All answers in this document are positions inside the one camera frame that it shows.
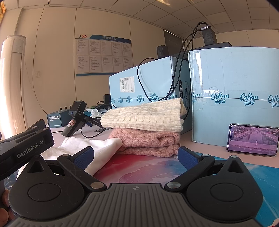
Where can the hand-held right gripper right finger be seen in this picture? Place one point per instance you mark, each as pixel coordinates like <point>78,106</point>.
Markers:
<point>187,158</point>

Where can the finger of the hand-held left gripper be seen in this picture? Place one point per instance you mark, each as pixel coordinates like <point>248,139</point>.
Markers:
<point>38,124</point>

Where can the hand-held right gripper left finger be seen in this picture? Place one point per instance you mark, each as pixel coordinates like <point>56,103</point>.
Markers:
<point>84,158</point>

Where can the white cloth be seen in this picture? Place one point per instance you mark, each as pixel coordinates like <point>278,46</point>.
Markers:
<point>72,148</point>

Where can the person's left hand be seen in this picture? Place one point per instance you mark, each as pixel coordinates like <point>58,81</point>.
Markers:
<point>4,197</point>

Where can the dark teal small box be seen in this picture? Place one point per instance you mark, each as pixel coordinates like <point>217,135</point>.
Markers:
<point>57,119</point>

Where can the black pen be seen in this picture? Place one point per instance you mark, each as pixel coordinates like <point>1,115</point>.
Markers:
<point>102,130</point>

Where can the black handheld device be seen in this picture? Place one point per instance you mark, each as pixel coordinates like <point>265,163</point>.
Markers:
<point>74,117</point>

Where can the pink knit sweater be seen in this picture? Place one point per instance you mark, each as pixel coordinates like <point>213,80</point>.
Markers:
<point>148,141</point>

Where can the white standing air conditioner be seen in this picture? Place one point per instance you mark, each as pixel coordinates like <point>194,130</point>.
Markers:
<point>12,87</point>

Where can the crumpled white tissue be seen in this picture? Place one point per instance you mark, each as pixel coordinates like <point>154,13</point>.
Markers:
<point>95,112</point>

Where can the cream knit sweater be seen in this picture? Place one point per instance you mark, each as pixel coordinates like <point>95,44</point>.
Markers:
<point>141,117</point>

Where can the small black device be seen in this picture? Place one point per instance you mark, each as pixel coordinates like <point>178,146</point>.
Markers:
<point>107,100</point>

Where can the smartphone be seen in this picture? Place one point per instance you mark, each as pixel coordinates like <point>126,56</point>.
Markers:
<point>252,139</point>

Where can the medium light blue cardboard box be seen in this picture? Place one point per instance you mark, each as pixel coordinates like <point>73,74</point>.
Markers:
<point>152,80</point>

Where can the large light blue cardboard box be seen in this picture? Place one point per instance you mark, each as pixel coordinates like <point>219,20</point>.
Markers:
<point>235,83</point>

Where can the black power adapter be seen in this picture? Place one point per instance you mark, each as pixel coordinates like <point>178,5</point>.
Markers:
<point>208,36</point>
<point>161,52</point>

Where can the dark grey door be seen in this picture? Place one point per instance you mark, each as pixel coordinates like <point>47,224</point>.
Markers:
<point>172,43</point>

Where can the wall notice board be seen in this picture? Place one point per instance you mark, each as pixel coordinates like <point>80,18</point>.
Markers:
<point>102,54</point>

